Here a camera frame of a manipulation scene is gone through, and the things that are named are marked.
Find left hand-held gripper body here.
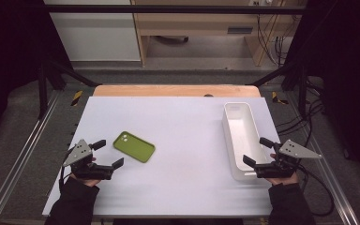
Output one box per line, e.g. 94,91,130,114
62,138,115,181

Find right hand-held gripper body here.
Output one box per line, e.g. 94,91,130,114
252,139,323,180

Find green phone case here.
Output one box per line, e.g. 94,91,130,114
112,130,157,164

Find white plastic bin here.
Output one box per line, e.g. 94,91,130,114
221,101,278,182

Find person's left hand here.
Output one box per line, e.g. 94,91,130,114
69,173,103,188

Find person's right hand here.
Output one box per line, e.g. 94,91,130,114
263,172,301,187

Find yellow black tape strip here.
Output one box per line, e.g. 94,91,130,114
70,90,83,107
271,91,289,106

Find white table sheet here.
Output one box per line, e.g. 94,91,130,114
41,96,282,218

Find black curtain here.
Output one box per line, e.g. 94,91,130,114
285,0,360,188
0,0,73,148

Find white cabinet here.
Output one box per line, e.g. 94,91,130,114
43,0,142,63

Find grey rectangular plate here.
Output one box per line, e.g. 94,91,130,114
227,26,253,35

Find white power strip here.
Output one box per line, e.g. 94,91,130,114
249,0,275,7

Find wooden desk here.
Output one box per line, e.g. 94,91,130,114
130,0,308,68

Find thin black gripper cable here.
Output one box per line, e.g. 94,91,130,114
58,166,73,190

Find black floor cables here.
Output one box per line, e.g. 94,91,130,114
276,78,326,137

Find aluminium rail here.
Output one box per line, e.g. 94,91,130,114
0,90,60,225
306,134,360,225

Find black frame strut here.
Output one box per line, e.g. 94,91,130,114
249,60,308,117
38,59,101,120

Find black cables bundle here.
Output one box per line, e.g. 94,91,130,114
256,13,292,67

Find black frame crossbar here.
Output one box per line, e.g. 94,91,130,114
43,4,308,15

